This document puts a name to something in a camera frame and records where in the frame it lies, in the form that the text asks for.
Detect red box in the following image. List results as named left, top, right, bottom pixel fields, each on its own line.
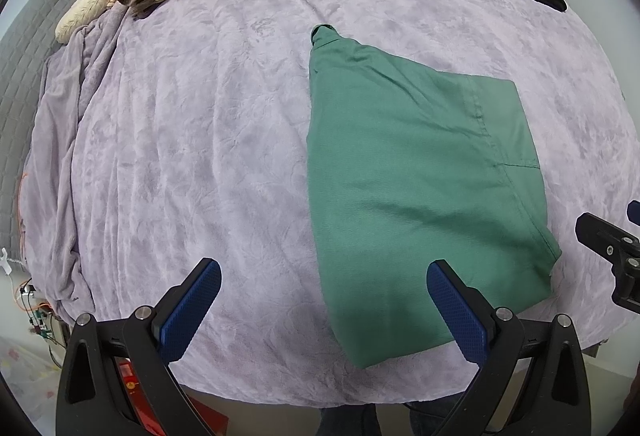
left=112, top=355, right=226, bottom=436

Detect purple plush blanket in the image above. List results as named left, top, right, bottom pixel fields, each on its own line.
left=30, top=0, right=631, bottom=407

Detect green work jacket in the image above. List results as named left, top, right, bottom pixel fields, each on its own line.
left=306, top=23, right=563, bottom=369

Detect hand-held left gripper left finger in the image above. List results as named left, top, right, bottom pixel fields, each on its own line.
left=54, top=257, right=223, bottom=436

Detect small wired circuit board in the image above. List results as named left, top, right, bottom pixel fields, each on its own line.
left=17, top=281, right=53, bottom=342

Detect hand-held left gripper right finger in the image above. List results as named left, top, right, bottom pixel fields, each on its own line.
left=426, top=259, right=594, bottom=436

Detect person's legs in jeans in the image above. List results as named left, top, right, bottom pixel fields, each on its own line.
left=315, top=403, right=471, bottom=436

